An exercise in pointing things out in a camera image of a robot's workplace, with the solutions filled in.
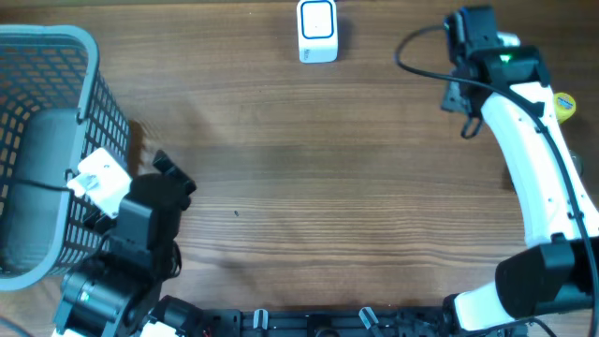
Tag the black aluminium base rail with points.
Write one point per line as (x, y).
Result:
(366, 322)

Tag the grey plastic mesh basket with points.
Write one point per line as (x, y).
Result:
(56, 109)

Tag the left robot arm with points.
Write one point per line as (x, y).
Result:
(111, 291)

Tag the yellow plastic jar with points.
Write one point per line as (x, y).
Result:
(565, 106)

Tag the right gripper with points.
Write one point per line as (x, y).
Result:
(447, 104)

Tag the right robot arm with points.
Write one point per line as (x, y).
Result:
(502, 84)

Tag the white barcode scanner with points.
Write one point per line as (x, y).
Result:
(317, 31)

